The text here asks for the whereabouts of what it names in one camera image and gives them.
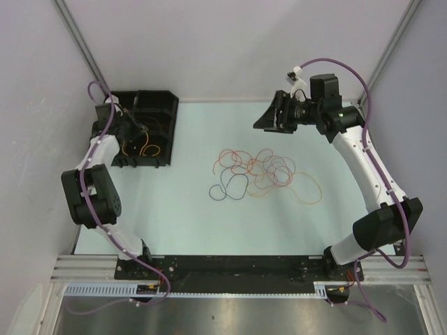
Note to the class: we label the black compartment tray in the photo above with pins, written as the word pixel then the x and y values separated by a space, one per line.
pixel 157 110

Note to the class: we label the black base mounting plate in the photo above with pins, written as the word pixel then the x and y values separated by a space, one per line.
pixel 250 274

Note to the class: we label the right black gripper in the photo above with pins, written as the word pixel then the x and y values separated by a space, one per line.
pixel 272 118

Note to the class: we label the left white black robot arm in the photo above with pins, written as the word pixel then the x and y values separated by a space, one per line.
pixel 92 199

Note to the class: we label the white slotted cable duct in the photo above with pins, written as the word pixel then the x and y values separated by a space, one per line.
pixel 136 291

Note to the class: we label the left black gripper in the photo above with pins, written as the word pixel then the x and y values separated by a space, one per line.
pixel 139 129

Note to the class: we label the aluminium frame rail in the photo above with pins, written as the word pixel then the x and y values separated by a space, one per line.
pixel 101 269

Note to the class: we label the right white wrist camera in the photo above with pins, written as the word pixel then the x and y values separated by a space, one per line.
pixel 298 84

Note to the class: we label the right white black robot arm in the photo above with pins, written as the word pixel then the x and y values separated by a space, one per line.
pixel 391 215

